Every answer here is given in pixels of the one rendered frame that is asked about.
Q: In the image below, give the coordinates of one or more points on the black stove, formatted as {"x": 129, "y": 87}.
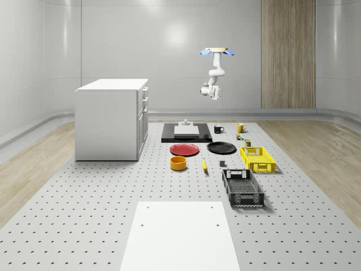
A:
{"x": 169, "y": 132}

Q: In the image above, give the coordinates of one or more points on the grey cube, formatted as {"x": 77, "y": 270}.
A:
{"x": 222, "y": 163}

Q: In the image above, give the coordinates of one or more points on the flat-sided can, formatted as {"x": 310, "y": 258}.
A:
{"x": 247, "y": 143}

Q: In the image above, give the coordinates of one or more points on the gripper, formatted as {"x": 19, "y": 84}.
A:
{"x": 215, "y": 91}

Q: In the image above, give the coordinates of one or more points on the yellow mug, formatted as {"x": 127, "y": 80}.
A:
{"x": 240, "y": 128}

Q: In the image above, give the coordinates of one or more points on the white board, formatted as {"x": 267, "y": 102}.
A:
{"x": 180, "y": 237}

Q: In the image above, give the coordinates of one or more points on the yellow basket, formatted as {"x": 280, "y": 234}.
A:
{"x": 258, "y": 163}

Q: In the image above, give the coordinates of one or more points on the yellow bowl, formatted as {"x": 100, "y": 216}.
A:
{"x": 178, "y": 165}

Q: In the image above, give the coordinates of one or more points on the banana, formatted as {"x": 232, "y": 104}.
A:
{"x": 204, "y": 166}

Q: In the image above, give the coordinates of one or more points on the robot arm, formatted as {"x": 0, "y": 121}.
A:
{"x": 216, "y": 72}

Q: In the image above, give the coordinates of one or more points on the dark grey basket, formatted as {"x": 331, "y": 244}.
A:
{"x": 242, "y": 189}

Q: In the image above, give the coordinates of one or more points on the black mug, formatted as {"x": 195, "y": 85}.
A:
{"x": 217, "y": 129}

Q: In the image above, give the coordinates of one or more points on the puzzle cube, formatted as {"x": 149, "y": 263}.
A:
{"x": 239, "y": 137}

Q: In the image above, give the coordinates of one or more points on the red plate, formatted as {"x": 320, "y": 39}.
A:
{"x": 184, "y": 149}

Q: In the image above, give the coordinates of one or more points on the white cabinet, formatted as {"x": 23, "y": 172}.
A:
{"x": 107, "y": 127}

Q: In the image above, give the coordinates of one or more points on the black plate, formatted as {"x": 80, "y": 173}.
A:
{"x": 221, "y": 148}

